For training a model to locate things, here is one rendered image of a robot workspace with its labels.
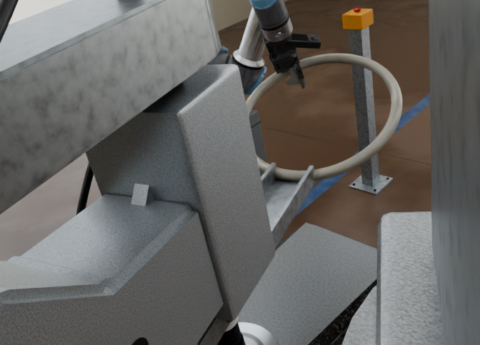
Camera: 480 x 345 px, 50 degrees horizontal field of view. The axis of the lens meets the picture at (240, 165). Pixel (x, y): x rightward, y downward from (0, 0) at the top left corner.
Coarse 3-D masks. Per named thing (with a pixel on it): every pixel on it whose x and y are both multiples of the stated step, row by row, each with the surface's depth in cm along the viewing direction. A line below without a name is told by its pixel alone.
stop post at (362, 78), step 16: (352, 16) 267; (368, 16) 268; (352, 32) 274; (368, 32) 275; (352, 48) 279; (368, 48) 279; (352, 64) 284; (368, 80) 286; (368, 96) 290; (368, 112) 293; (368, 128) 298; (368, 144) 303; (368, 160) 309; (368, 176) 315; (384, 176) 324; (368, 192) 313
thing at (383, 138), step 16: (304, 64) 164; (368, 64) 153; (272, 80) 164; (384, 80) 147; (256, 96) 162; (400, 96) 141; (400, 112) 138; (384, 128) 136; (384, 144) 134; (352, 160) 133; (288, 176) 138; (320, 176) 134
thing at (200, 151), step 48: (192, 96) 76; (240, 96) 87; (96, 144) 83; (144, 144) 78; (192, 144) 76; (240, 144) 88; (144, 192) 83; (192, 192) 79; (240, 192) 90; (240, 240) 91; (240, 288) 92
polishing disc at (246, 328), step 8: (240, 328) 123; (248, 328) 123; (256, 328) 122; (248, 336) 120; (256, 336) 120; (264, 336) 119; (272, 336) 119; (248, 344) 118; (256, 344) 118; (264, 344) 117; (272, 344) 117
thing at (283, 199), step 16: (272, 176) 139; (304, 176) 131; (272, 192) 136; (288, 192) 134; (304, 192) 130; (272, 208) 129; (288, 208) 122; (272, 224) 116; (288, 224) 122; (224, 320) 98; (208, 336) 93
